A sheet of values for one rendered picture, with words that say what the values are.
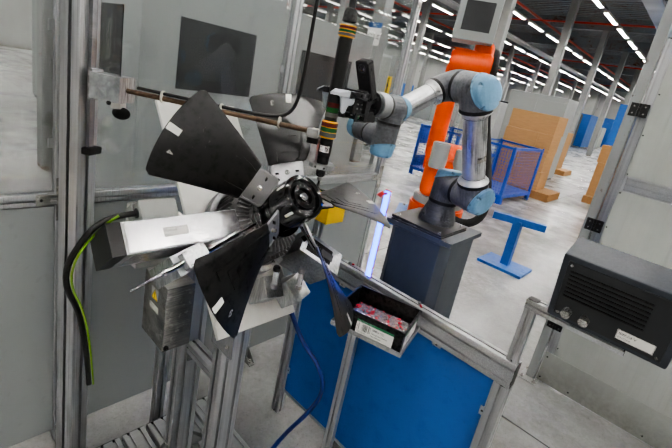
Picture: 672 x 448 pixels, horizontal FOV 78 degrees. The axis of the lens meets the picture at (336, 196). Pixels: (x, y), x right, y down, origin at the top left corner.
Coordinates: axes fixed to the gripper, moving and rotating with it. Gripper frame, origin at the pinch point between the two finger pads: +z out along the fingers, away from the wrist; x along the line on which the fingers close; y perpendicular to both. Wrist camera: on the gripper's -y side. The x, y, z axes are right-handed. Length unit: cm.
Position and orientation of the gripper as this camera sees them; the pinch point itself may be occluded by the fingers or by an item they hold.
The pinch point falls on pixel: (328, 88)
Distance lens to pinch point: 109.0
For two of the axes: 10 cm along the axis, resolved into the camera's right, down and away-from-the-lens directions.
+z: -6.7, 0.7, -7.4
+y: -2.0, 9.4, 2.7
